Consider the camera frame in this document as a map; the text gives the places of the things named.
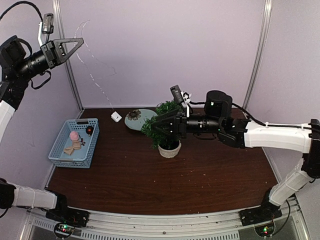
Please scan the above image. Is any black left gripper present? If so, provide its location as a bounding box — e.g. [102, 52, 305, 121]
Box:
[14, 36, 85, 80]

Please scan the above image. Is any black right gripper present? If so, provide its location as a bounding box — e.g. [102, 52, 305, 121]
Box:
[150, 108, 223, 141]

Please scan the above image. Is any small green christmas tree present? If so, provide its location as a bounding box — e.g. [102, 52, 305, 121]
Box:
[141, 100, 182, 159]

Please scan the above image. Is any fairy light string wire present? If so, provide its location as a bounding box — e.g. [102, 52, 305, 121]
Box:
[74, 19, 118, 113]

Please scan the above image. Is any white battery box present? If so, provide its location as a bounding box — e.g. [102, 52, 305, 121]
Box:
[110, 111, 122, 123]

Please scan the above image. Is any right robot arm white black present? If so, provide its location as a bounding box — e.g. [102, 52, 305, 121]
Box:
[151, 86, 320, 221]

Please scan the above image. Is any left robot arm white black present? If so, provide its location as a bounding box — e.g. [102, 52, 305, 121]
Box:
[0, 35, 84, 222]

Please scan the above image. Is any light blue flower plate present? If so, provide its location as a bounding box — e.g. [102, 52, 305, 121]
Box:
[124, 108, 157, 131]

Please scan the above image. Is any red brown bauble ornament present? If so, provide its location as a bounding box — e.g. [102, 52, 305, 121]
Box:
[85, 126, 94, 136]

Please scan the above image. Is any pink pompom ornament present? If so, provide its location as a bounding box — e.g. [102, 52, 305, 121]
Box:
[69, 130, 80, 143]

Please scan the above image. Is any beige fabric bow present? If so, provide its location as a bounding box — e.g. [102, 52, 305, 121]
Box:
[63, 142, 82, 156]

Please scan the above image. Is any light blue plastic basket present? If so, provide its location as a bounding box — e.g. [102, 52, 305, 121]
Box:
[48, 118, 100, 169]

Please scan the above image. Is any right circuit board with leds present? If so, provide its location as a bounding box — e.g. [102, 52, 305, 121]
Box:
[254, 223, 275, 238]

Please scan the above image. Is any circuit board with leds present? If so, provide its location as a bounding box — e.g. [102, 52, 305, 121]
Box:
[254, 223, 275, 238]
[53, 222, 75, 238]

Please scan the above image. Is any left circuit board with leds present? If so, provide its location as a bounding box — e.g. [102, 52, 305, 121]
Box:
[53, 222, 75, 238]

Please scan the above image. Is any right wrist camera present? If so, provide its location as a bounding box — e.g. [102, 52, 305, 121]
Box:
[170, 85, 192, 118]

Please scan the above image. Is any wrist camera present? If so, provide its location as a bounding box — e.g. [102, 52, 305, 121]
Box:
[170, 85, 192, 118]
[37, 12, 54, 47]

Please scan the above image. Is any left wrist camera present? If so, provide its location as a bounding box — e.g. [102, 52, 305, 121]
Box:
[37, 12, 54, 47]

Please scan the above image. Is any left aluminium frame post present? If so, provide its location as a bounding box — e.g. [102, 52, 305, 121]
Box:
[51, 0, 84, 112]

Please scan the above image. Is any aluminium frame post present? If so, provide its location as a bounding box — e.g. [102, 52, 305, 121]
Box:
[51, 0, 84, 112]
[242, 0, 273, 109]

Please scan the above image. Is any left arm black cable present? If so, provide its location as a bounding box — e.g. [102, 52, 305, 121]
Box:
[0, 1, 52, 91]

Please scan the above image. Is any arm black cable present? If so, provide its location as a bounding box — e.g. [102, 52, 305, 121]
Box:
[0, 1, 52, 91]
[189, 100, 311, 131]

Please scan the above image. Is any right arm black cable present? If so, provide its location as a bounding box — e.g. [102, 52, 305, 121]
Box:
[189, 100, 311, 131]

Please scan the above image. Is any right aluminium frame post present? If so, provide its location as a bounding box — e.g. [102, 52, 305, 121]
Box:
[242, 0, 273, 109]

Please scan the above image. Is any front aluminium rail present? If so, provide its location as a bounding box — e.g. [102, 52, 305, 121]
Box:
[19, 206, 310, 240]

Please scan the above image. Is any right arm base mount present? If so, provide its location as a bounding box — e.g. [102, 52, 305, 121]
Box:
[239, 201, 283, 226]

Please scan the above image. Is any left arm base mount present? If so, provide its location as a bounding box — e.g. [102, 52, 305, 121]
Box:
[45, 208, 90, 228]

